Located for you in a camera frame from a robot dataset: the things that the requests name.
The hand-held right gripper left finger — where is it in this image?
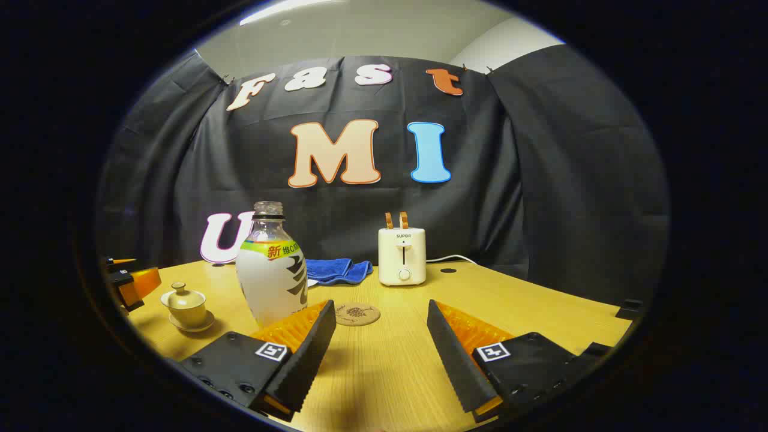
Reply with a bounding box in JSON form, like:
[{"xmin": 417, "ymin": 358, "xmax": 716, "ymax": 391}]
[{"xmin": 180, "ymin": 300, "xmax": 338, "ymax": 422}]

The cream teacup lid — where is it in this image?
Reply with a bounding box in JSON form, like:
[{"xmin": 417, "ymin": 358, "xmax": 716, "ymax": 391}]
[{"xmin": 160, "ymin": 282, "xmax": 206, "ymax": 311}]

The blue folded towel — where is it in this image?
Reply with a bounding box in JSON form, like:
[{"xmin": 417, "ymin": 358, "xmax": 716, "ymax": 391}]
[{"xmin": 305, "ymin": 258, "xmax": 374, "ymax": 286}]

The cream toaster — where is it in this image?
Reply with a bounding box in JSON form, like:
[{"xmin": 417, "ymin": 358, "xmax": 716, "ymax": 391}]
[{"xmin": 378, "ymin": 227, "xmax": 427, "ymax": 287}]

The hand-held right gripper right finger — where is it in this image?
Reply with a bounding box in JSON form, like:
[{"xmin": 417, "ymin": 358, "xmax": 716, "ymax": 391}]
[{"xmin": 426, "ymin": 299, "xmax": 613, "ymax": 424}]

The round brown coaster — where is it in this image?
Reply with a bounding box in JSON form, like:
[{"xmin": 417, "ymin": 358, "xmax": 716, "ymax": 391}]
[{"xmin": 334, "ymin": 303, "xmax": 382, "ymax": 327}]

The cream teacup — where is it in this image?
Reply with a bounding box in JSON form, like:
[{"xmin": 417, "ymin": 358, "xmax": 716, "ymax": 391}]
[{"xmin": 167, "ymin": 303, "xmax": 208, "ymax": 329}]

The black backdrop cloth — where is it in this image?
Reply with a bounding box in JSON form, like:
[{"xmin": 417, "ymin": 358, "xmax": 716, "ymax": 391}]
[{"xmin": 96, "ymin": 45, "xmax": 670, "ymax": 307}]

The cream saucer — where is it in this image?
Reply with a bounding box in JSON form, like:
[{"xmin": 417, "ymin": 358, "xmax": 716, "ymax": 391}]
[{"xmin": 169, "ymin": 312, "xmax": 215, "ymax": 333}]

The clear water bottle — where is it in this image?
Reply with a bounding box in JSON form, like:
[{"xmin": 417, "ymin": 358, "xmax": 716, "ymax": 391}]
[{"xmin": 236, "ymin": 202, "xmax": 309, "ymax": 328}]

